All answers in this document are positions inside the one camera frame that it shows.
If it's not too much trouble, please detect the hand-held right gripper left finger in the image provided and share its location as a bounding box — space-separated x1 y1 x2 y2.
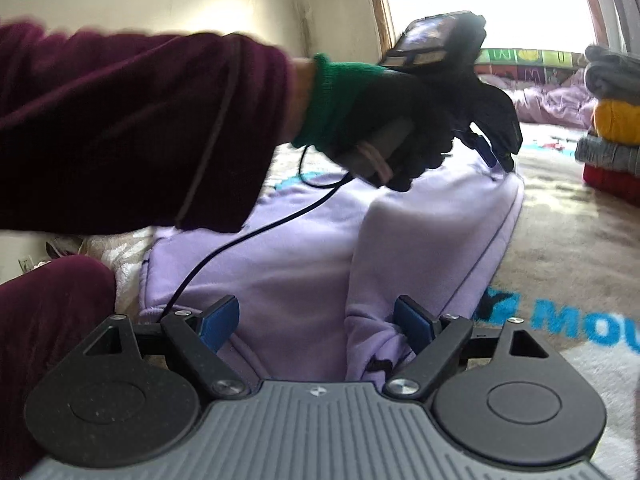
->
75 295 251 401

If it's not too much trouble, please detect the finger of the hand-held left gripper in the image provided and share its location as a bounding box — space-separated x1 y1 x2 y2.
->
452 127 499 169
470 80 523 172

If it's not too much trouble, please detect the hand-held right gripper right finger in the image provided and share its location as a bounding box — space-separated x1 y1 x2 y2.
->
384 296 566 401

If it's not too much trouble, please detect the purple sweatshirt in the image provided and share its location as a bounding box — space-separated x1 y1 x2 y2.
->
137 125 526 383

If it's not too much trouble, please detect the person's left forearm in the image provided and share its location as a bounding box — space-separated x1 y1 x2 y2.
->
0 20 316 236

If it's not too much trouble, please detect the person's left hand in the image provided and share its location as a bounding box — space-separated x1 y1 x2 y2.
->
292 52 481 193

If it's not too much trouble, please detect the purple floral quilt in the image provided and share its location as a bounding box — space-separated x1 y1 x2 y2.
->
480 72 601 131

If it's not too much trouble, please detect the colourful alphabet headboard mat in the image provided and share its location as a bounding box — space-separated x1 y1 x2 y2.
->
475 47 591 86

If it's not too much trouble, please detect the yellow folded sweater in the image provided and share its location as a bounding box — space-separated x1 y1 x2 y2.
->
592 99 640 146

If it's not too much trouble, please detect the grey folded garment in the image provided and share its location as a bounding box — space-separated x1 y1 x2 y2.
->
585 62 640 101
585 45 640 73

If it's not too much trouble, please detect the red folded garment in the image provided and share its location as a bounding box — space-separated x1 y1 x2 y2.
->
582 162 640 206

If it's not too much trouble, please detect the cartoon printed blanket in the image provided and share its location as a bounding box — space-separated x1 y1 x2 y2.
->
42 122 640 480

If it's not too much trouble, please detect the grey curtain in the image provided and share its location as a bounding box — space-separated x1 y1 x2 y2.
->
572 0 640 56

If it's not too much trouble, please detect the person's leg in maroon trousers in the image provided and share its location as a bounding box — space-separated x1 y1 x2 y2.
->
0 255 118 480

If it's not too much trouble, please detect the black cable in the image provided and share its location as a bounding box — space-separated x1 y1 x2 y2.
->
160 145 353 323

